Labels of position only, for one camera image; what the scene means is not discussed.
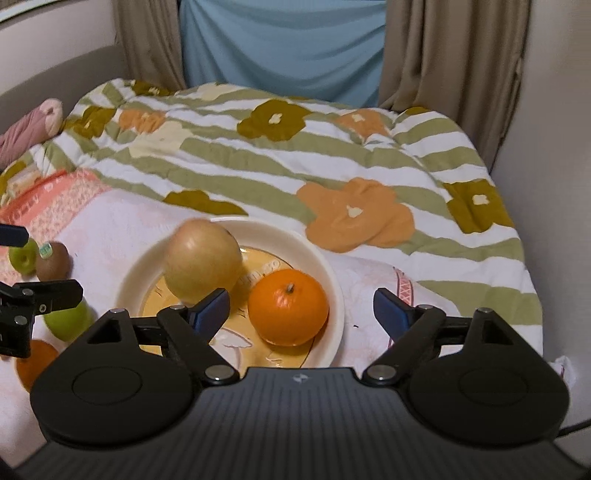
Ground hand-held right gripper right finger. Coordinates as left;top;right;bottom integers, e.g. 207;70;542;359
362;287;515;386

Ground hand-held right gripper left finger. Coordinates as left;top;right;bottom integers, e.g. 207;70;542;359
85;288;241;386

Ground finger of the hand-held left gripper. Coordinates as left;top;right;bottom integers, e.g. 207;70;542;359
0;278;84;324
0;224;30;247

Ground brown kiwi with green sticker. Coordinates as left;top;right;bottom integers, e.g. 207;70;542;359
36;241;73;283

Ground small green apple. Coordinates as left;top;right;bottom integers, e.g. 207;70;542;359
9;237;40;274

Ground large green apple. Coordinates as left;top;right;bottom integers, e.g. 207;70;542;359
44;299;95;343

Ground orange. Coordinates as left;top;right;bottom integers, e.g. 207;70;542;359
16;340;61;393
248;270;330;347

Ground yellow-red apple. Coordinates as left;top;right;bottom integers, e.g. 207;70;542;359
164;219;244;305

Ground cream plate with yellow centre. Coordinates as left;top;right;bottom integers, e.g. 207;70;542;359
115;216;346;370

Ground pink patterned towel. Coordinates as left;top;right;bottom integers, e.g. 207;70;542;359
0;168;576;469

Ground pink plush pillow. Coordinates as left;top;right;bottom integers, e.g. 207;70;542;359
0;98;64;169

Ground striped floral quilt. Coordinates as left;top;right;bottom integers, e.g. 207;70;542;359
0;78;544;334

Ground brown headboard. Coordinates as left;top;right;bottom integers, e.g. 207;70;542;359
0;44;132;123

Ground beige curtain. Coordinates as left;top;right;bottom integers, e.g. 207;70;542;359
379;0;532;169
113;0;188;91

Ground light blue cloth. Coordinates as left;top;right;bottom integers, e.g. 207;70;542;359
179;0;387;108

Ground black cable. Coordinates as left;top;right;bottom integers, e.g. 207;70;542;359
558;418;591;437

